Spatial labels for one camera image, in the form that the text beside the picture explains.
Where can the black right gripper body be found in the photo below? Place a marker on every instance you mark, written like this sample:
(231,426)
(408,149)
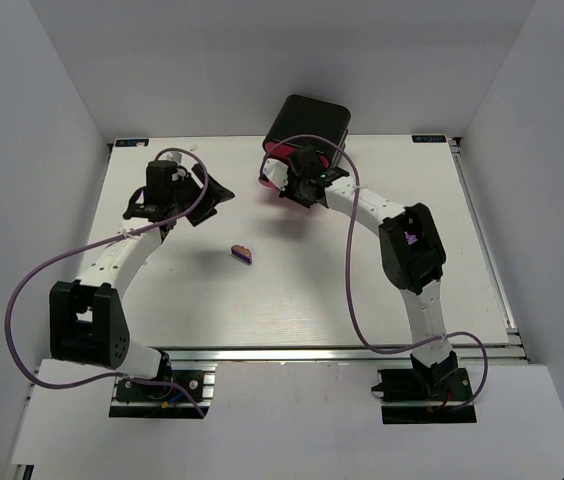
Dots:
(300,163)

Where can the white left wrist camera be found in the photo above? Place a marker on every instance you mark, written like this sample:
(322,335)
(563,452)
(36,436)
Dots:
(176,157)

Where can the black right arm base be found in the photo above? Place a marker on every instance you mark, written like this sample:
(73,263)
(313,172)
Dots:
(421,395)

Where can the purple curved butterfly lego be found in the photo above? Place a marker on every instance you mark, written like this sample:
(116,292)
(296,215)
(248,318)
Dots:
(242,253)

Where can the aluminium front rail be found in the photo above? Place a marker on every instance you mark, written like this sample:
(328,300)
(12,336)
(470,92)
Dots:
(500,354)

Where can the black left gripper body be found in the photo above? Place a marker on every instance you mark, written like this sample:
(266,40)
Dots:
(207,198)

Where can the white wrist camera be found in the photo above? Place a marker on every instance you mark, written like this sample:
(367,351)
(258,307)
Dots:
(277,172)
(176,157)

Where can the blue label left corner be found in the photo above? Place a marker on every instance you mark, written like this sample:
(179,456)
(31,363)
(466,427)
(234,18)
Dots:
(131,143)

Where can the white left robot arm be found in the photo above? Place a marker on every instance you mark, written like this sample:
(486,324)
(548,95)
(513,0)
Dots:
(87,321)

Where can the pink drawer with black knob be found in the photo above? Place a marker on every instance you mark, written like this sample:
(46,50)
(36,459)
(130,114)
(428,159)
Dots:
(277,146)

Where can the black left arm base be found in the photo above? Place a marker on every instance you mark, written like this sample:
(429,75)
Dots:
(134,400)

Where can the black drawer cabinet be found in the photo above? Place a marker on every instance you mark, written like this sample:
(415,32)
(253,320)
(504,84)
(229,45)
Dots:
(304,115)

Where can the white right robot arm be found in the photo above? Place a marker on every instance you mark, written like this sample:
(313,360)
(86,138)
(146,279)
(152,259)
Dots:
(412,254)

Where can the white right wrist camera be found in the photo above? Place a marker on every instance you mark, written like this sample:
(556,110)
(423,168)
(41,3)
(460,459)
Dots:
(277,172)

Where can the purple butterfly lego brick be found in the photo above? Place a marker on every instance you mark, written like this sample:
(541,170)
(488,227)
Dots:
(411,238)

